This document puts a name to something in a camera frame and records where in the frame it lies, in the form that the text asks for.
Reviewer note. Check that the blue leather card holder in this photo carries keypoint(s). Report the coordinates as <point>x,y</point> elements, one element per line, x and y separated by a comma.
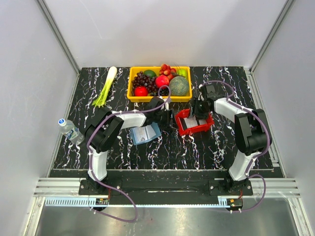
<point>141,135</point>

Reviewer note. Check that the green white celery stalk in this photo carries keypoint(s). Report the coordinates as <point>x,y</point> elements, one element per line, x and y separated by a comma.
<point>101,100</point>

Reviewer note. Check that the red tomato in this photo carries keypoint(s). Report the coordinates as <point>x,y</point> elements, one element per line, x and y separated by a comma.
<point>140,91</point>

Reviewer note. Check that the red lychee cluster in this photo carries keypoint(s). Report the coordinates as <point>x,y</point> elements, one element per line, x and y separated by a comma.
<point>167,70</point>

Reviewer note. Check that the dark green avocado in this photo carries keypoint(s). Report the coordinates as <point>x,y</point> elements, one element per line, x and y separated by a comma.
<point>149,73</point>

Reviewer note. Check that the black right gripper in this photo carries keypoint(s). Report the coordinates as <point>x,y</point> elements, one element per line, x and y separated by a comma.
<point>199,115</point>

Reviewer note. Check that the red pomegranate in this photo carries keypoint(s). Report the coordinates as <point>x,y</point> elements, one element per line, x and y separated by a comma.
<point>162,80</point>

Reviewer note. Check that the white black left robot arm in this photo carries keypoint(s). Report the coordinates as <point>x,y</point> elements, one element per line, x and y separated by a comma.
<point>105,127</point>

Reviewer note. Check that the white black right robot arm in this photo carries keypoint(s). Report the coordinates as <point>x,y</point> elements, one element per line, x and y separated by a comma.
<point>251,129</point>

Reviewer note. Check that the dark blueberry cluster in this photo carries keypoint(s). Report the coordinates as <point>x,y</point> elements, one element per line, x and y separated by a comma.
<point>161,92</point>

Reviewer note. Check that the green netted melon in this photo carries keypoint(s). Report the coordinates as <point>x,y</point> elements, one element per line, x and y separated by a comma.
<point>179,86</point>

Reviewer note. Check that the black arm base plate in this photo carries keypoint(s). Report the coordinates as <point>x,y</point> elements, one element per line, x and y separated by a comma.
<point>212,187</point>

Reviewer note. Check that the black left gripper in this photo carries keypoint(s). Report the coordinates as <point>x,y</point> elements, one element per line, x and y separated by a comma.
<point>167,125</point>

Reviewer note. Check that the clear plastic water bottle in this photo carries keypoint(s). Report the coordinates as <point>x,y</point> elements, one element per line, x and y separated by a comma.
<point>70,131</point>

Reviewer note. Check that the dark purple grape bunch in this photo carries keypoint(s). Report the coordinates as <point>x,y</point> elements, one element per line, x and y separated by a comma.
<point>142,80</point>

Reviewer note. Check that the red plastic card tray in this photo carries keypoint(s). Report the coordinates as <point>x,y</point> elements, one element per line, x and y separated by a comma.
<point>204,125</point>

